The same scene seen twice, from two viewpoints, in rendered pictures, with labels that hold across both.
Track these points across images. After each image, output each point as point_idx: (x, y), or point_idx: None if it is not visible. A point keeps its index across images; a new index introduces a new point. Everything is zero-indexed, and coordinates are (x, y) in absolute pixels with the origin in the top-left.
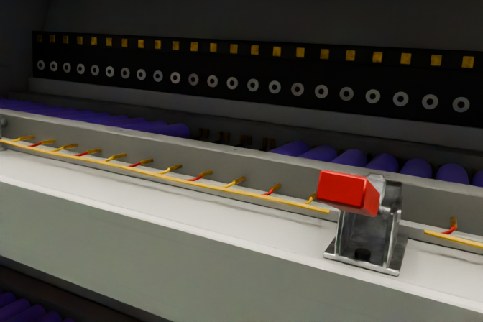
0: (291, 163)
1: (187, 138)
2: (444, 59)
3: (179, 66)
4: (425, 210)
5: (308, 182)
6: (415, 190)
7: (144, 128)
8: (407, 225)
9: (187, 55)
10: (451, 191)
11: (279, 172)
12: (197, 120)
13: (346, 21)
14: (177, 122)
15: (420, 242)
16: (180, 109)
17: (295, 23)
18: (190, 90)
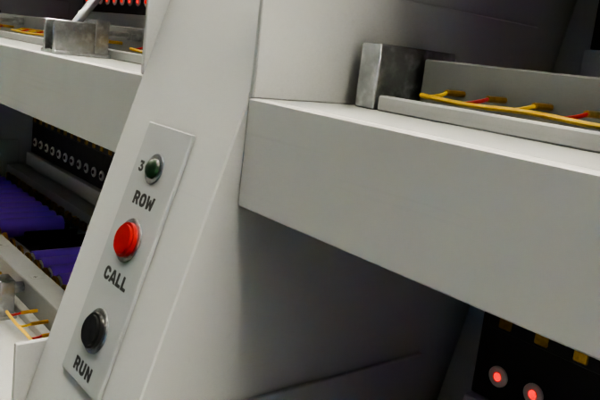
0: (4, 259)
1: (60, 229)
2: None
3: (95, 162)
4: (31, 302)
5: (7, 273)
6: (29, 287)
7: (24, 216)
8: (20, 309)
9: (100, 154)
10: (37, 292)
11: (1, 264)
12: (82, 213)
13: None
14: (74, 212)
15: (20, 320)
16: (91, 201)
17: None
18: (100, 185)
